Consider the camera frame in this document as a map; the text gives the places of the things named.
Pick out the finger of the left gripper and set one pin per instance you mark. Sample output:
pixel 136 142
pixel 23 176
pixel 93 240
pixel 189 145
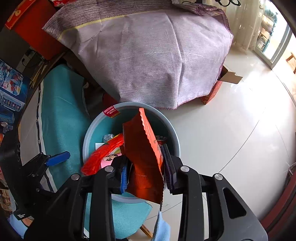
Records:
pixel 57 159

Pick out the red box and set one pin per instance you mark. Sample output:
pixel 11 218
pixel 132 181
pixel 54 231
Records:
pixel 28 20

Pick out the red snack wrapper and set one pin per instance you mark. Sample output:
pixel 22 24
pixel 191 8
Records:
pixel 141 148

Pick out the red cola can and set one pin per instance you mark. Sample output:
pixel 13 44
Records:
pixel 161 139

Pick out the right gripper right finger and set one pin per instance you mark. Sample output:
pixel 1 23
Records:
pixel 172 164

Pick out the pink paper cup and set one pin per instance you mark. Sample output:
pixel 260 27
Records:
pixel 107 160

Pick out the blue toy box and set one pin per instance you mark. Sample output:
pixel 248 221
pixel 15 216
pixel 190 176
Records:
pixel 13 93

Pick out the teal trash bin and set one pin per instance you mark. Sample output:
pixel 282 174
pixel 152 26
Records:
pixel 106 133

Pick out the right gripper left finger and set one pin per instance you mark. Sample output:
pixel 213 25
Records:
pixel 124 172

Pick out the teal striped tablecloth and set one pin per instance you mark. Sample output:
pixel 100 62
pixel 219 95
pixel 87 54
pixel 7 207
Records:
pixel 55 121

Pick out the purple cloth covered furniture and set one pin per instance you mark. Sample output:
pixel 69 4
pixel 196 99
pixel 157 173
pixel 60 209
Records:
pixel 159 53

